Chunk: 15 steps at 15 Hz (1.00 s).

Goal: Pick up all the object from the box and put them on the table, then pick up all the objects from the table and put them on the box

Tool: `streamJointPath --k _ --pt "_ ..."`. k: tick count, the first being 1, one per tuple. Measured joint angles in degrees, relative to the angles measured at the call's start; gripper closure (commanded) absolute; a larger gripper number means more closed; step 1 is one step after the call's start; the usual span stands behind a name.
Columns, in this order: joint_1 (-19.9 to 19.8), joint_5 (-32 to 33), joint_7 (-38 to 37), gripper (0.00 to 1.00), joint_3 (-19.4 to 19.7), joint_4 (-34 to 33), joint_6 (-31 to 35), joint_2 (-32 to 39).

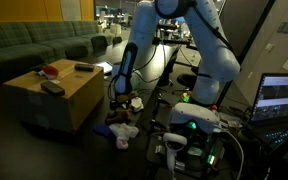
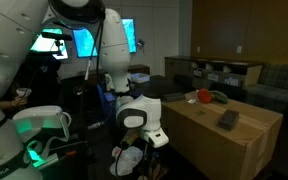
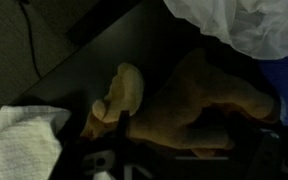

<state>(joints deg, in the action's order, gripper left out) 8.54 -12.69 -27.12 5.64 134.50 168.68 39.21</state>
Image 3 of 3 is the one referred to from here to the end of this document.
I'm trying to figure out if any thin black table cable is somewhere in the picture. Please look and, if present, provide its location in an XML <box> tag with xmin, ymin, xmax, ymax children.
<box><xmin>18</xmin><ymin>0</ymin><xmax>42</xmax><ymax>80</ymax></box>

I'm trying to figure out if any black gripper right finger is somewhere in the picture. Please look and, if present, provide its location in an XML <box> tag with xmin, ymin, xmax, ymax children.
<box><xmin>228</xmin><ymin>116</ymin><xmax>268</xmax><ymax>164</ymax></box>

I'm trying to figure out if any brown plush toy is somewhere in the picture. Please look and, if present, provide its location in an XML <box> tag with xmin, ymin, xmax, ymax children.
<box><xmin>79</xmin><ymin>47</ymin><xmax>282</xmax><ymax>159</ymax></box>

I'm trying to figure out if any white terry towel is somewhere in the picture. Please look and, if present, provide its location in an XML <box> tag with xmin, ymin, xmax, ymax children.
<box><xmin>0</xmin><ymin>105</ymin><xmax>73</xmax><ymax>180</ymax></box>

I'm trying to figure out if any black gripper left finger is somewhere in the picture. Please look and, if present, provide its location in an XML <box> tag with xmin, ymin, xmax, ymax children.
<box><xmin>117</xmin><ymin>109</ymin><xmax>132</xmax><ymax>139</ymax></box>

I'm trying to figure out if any white plastic bag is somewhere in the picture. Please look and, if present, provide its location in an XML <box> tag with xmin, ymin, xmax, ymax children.
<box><xmin>163</xmin><ymin>0</ymin><xmax>288</xmax><ymax>61</ymax></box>

